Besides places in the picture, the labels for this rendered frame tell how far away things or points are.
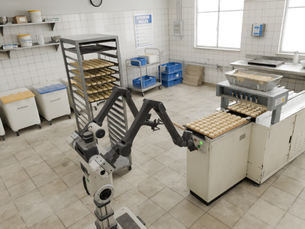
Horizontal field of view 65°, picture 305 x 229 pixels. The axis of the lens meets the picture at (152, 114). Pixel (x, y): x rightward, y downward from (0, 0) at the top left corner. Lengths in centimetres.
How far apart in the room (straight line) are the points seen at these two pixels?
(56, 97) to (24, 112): 65
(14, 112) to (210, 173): 376
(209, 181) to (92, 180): 134
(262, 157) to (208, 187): 73
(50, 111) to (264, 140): 402
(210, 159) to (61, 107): 365
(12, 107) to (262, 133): 417
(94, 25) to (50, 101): 219
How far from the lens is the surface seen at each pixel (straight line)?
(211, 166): 257
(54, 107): 531
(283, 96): 290
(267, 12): 611
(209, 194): 278
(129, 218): 247
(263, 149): 297
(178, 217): 280
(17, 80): 568
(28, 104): 513
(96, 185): 183
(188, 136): 191
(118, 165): 336
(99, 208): 205
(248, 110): 303
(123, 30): 671
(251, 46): 629
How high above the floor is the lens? 203
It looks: 23 degrees down
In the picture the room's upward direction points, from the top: 4 degrees counter-clockwise
